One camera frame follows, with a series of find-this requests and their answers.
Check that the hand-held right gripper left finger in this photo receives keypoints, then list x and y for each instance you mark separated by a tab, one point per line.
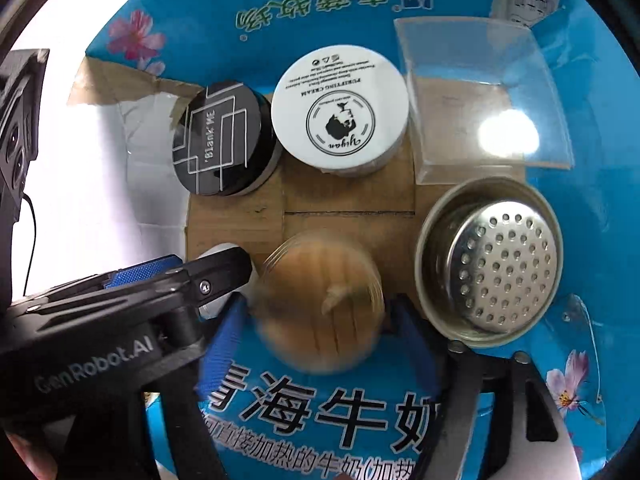
220	347

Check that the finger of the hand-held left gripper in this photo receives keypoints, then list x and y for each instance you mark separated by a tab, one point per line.
220	272
142	271

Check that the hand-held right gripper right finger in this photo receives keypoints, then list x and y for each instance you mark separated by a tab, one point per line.
417	340

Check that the small white rounded case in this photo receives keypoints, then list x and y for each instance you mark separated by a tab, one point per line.
253	281

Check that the gold round tin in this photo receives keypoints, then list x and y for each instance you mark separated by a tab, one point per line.
320	300

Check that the metal strainer bowl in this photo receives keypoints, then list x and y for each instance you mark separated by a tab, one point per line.
500	260

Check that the black round tin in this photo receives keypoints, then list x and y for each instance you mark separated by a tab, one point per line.
215	135

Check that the blue cardboard box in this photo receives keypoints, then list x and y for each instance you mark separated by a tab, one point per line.
575	210

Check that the white round cream jar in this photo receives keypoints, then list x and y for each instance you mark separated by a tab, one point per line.
340	105

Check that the clear plastic box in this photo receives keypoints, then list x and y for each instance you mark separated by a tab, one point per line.
500	95

